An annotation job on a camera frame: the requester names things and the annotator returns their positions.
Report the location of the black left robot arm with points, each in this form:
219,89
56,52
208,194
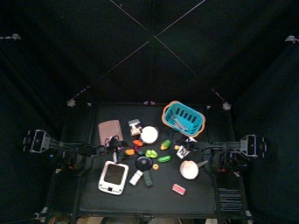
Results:
57,144

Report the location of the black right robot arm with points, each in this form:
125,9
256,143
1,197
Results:
234,145

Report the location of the orange salmon sushi toy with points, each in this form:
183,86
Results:
138,142

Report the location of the small yellow toy piece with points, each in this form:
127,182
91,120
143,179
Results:
176,147

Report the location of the white card with black print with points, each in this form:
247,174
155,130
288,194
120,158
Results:
182,152

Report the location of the small orange toy food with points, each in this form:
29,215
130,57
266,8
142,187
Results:
130,152

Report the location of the yellow green toy corn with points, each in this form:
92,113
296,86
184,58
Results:
166,144

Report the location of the small purple toy piece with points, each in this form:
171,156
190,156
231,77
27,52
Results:
136,148

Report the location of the pink cutting board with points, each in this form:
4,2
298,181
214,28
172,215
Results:
109,131

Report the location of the dark green toy vegetable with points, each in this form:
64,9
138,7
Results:
164,159

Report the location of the beige and grey toy block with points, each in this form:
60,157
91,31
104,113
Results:
135,127

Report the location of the silver metal utensil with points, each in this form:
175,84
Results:
179,123

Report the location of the white round bowl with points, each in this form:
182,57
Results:
148,134

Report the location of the black toy frying pan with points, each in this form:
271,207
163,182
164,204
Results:
143,164

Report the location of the lime green toy pepper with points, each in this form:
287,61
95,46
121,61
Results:
151,153

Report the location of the teal basket with orange rim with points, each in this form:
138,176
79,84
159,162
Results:
184,118

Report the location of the white toy game console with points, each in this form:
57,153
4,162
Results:
113,177

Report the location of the white rectangular block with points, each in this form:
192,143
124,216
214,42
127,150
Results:
136,177

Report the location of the red pink rectangular card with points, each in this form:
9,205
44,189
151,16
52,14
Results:
179,189

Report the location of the silver frame corner bracket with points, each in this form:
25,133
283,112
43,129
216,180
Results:
71,102
291,38
226,106
13,37

